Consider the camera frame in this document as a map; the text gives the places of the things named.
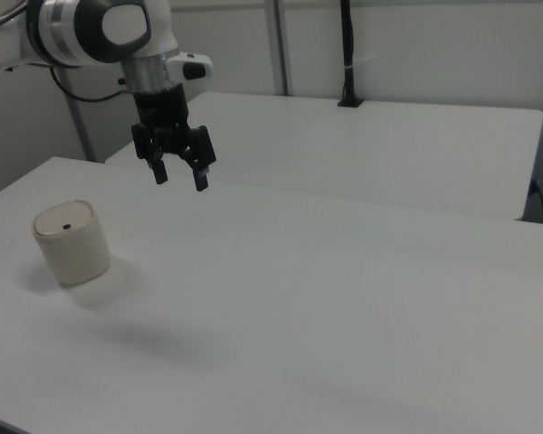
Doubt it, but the small cream trash bin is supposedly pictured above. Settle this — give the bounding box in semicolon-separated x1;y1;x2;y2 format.
31;200;112;287

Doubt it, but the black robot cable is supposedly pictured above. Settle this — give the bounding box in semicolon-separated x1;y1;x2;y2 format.
49;66;132;103

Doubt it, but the white rear table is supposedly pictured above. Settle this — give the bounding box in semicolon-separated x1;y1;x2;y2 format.
104;91;543;222

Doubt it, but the grey metal frame post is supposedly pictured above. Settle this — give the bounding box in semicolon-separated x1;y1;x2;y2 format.
59;67;97;163

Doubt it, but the black power cable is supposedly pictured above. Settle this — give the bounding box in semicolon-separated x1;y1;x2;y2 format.
529;179;543;225

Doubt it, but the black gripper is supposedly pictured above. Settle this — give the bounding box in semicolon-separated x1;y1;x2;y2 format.
131;83;218;193

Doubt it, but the grey wall partition post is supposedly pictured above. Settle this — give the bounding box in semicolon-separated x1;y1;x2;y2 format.
266;0;296;97

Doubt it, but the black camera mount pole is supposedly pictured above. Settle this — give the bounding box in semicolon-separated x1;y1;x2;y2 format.
337;0;364;109

